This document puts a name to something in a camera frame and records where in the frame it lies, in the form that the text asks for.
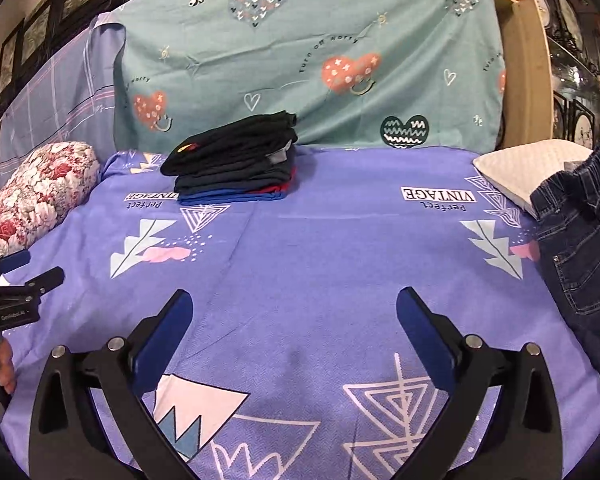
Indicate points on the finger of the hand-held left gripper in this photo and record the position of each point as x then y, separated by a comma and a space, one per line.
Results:
15, 258
45, 281

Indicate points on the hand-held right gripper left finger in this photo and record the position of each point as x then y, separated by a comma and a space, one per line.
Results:
162, 345

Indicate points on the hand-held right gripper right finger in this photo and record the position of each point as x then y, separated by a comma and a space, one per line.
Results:
425, 345

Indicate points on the black pants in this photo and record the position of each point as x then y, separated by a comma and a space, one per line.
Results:
230, 142

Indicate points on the floral pillow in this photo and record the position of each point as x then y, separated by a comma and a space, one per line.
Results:
35, 190

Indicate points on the purple printed bedsheet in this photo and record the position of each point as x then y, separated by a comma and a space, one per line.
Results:
305, 260

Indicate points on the blue folded garment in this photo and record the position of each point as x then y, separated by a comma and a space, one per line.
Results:
215, 198

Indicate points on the plaid lilac pillow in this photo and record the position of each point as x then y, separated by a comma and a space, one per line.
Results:
55, 100

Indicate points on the blue denim jeans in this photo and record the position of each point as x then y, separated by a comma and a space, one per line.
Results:
575, 260

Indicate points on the red folded garment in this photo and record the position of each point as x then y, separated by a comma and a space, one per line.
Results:
275, 190

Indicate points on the white pillow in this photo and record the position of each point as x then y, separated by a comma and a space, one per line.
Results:
520, 170

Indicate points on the dark wooden picture panel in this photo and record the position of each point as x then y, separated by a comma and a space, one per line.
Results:
35, 35

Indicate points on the teal heart print sheet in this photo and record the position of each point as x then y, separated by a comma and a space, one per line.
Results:
290, 70

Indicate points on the glass display cabinet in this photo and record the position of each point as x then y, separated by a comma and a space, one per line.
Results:
580, 75

